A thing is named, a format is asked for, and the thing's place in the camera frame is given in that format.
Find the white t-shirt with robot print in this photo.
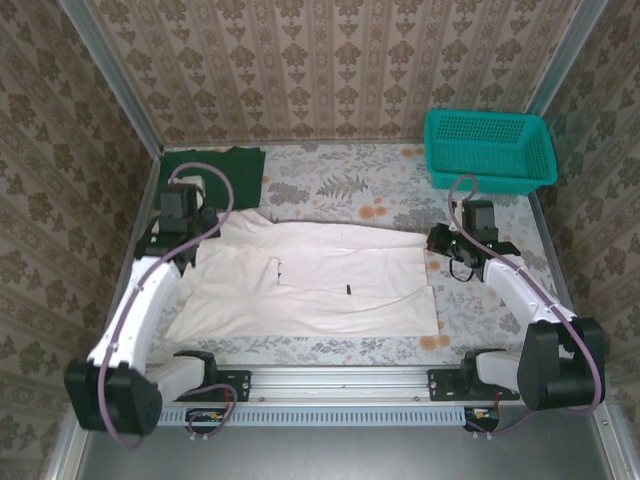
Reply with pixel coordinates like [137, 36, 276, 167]
[164, 208, 441, 339]

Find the folded dark green t-shirt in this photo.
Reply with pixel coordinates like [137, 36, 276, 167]
[152, 147, 266, 211]

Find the teal plastic mesh basket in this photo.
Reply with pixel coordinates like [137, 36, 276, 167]
[423, 110, 561, 197]

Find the floral table cover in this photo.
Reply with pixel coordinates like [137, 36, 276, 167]
[142, 143, 571, 366]

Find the small black connector box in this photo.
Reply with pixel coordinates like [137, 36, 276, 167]
[184, 407, 227, 435]
[463, 405, 501, 434]

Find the grey metal panel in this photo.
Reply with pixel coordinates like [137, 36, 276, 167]
[74, 424, 616, 480]

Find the aluminium table edge rail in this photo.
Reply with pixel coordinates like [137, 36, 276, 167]
[44, 147, 166, 480]
[529, 192, 640, 480]

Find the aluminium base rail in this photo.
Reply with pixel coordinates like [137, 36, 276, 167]
[214, 367, 521, 404]

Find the aluminium frame post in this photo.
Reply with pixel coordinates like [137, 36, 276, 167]
[54, 0, 166, 154]
[525, 0, 610, 119]

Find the white slotted cable duct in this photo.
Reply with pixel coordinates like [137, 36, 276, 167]
[159, 403, 501, 427]

